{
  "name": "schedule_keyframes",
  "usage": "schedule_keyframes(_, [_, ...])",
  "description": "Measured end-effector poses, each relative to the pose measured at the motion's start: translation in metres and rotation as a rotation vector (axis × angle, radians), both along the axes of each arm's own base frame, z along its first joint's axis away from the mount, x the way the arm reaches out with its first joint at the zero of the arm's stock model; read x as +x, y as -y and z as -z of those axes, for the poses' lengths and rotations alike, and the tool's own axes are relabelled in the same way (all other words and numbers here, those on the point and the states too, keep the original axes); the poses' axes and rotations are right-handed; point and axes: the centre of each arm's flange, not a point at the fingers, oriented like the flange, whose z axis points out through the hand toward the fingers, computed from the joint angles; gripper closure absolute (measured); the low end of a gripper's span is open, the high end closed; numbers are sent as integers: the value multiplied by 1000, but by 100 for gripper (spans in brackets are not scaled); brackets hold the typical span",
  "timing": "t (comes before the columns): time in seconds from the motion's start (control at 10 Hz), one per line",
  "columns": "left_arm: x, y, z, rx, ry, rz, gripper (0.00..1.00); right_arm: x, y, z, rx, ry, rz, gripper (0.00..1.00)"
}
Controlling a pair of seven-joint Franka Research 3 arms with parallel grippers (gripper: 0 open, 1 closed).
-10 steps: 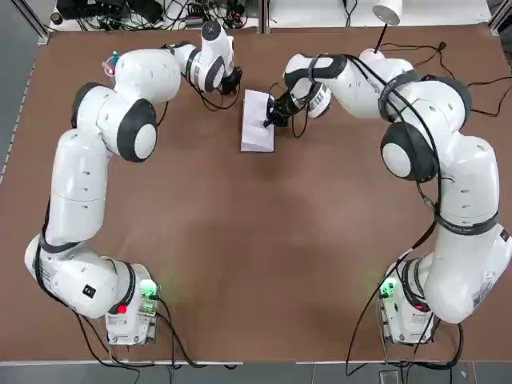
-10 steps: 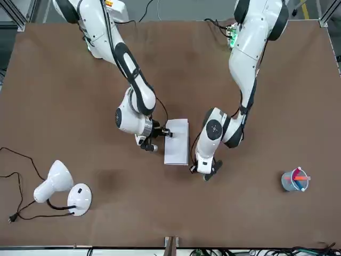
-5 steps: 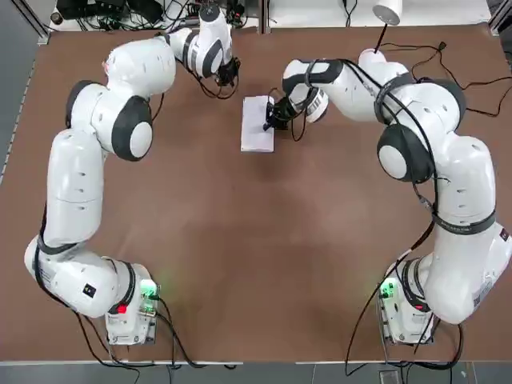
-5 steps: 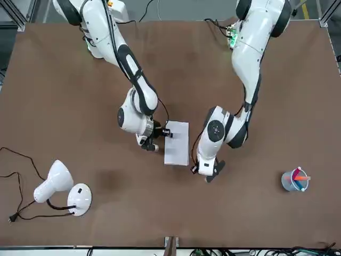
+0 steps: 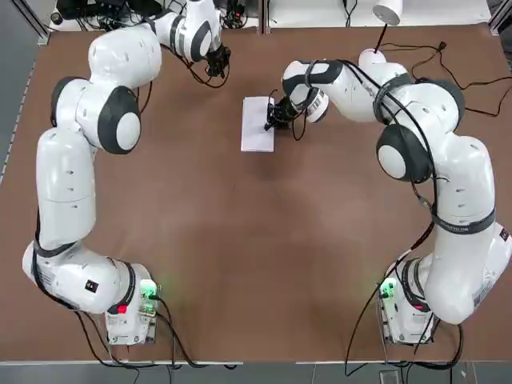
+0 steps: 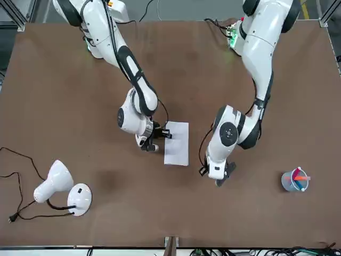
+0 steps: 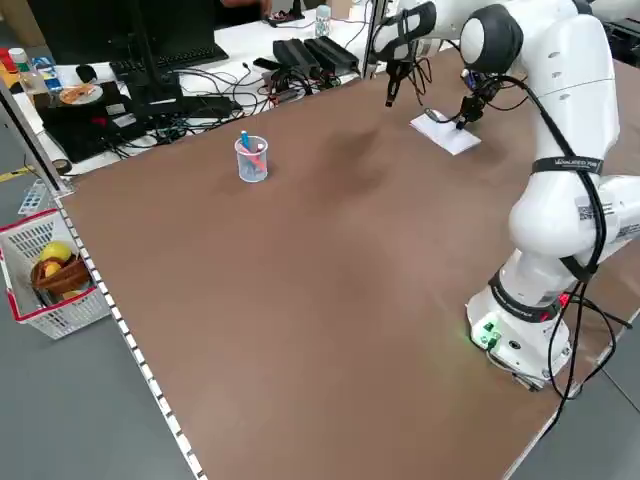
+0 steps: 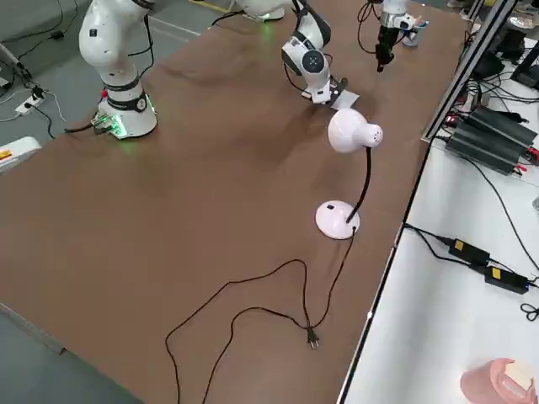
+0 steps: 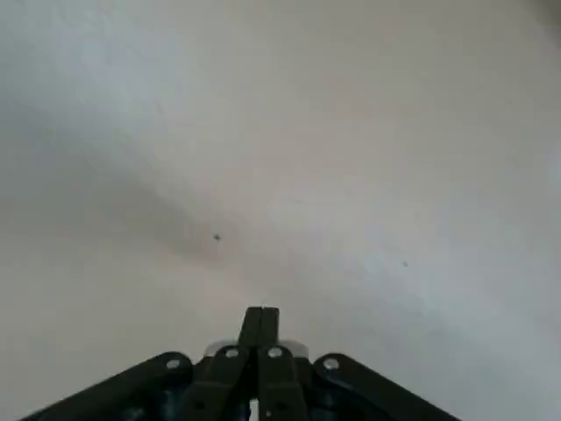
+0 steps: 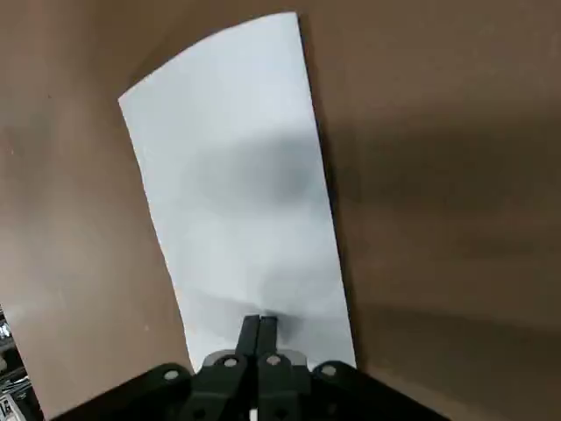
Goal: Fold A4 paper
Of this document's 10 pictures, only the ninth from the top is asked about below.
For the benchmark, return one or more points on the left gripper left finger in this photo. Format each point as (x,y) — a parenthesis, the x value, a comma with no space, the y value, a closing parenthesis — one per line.
(175,394)

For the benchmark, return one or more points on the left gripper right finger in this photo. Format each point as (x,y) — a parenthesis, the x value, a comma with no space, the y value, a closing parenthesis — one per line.
(315,394)

